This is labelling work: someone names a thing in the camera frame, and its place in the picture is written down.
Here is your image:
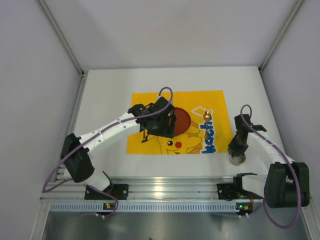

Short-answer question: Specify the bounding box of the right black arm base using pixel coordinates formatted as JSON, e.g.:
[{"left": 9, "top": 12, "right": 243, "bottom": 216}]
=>
[{"left": 216, "top": 183, "right": 262, "bottom": 201}]

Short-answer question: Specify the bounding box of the yellow Pikachu cloth placemat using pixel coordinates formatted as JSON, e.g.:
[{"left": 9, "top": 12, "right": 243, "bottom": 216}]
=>
[{"left": 126, "top": 90, "right": 232, "bottom": 155}]

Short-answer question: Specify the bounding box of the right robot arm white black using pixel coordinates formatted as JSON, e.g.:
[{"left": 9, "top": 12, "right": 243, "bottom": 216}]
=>
[{"left": 227, "top": 114, "right": 310, "bottom": 209}]

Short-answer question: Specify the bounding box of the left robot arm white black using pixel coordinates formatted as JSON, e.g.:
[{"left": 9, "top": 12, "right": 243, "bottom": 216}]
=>
[{"left": 61, "top": 97, "right": 177, "bottom": 192}]

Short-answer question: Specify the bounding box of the aluminium mounting rail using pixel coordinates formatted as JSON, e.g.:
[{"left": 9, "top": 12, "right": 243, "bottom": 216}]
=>
[{"left": 40, "top": 168, "right": 233, "bottom": 201}]

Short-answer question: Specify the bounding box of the gold fork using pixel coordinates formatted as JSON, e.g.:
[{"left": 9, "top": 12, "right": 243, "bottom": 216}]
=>
[{"left": 141, "top": 132, "right": 148, "bottom": 143}]

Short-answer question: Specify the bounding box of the small clear glass cup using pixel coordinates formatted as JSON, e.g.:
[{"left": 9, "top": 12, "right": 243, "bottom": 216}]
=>
[{"left": 229, "top": 154, "right": 247, "bottom": 166}]

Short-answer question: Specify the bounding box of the red round plate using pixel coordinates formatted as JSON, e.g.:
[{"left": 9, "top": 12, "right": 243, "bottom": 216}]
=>
[{"left": 173, "top": 107, "right": 191, "bottom": 137}]

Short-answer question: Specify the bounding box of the gold spoon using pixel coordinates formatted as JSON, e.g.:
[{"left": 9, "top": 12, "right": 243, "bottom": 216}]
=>
[{"left": 203, "top": 111, "right": 212, "bottom": 140}]

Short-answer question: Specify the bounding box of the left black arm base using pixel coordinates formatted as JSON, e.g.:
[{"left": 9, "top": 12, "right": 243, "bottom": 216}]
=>
[{"left": 84, "top": 184, "right": 129, "bottom": 200}]

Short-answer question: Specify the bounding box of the perforated cable tray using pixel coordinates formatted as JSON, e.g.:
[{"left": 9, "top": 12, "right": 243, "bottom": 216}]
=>
[{"left": 50, "top": 201, "right": 253, "bottom": 213}]

